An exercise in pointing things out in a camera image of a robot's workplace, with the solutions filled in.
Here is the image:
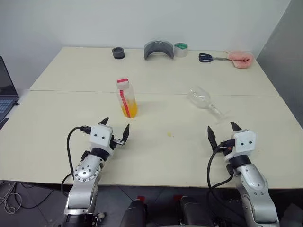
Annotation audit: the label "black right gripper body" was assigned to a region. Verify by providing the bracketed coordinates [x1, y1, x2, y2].
[214, 139, 235, 156]

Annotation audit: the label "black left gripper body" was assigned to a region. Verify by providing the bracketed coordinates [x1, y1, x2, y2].
[110, 134, 125, 150]

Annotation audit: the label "bottle with orange liquid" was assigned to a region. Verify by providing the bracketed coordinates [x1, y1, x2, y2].
[115, 77, 139, 118]

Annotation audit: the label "white bottle cap red tape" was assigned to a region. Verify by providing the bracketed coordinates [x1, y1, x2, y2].
[116, 77, 130, 90]

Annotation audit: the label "clear plastic bottle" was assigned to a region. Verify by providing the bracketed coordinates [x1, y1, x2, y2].
[187, 86, 232, 124]

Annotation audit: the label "pink fluffy cloth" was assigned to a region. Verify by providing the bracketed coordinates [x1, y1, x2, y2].
[224, 50, 255, 70]

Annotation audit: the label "dark rounded shape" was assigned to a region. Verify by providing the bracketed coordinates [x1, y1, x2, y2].
[178, 195, 215, 227]
[120, 198, 148, 227]

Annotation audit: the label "grey curved visor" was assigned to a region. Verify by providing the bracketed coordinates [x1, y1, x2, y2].
[143, 40, 176, 61]

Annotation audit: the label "tape roll green core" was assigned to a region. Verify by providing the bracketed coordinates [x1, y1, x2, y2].
[173, 42, 189, 58]

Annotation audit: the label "dark laptop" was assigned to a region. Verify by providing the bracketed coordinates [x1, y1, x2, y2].
[0, 56, 20, 130]

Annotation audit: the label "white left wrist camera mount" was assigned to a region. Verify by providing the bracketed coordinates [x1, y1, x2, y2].
[89, 124, 114, 156]

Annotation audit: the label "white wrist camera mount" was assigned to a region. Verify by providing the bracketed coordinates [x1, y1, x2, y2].
[223, 129, 257, 162]
[89, 124, 114, 156]

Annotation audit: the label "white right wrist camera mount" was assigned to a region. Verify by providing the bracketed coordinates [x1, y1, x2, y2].
[223, 129, 257, 162]

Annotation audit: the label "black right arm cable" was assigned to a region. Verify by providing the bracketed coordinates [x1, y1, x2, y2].
[206, 139, 235, 227]

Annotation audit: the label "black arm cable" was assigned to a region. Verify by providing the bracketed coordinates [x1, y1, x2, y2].
[60, 126, 92, 194]
[206, 139, 235, 227]

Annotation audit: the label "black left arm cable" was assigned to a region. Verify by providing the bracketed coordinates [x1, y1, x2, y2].
[60, 126, 92, 194]

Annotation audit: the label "black handled scissors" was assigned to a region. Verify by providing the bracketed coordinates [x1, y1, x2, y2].
[198, 52, 232, 63]

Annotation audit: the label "black floor cable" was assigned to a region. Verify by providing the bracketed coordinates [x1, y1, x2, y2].
[13, 182, 56, 210]

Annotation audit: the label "white floor cable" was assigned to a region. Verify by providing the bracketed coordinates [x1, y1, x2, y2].
[0, 181, 23, 215]

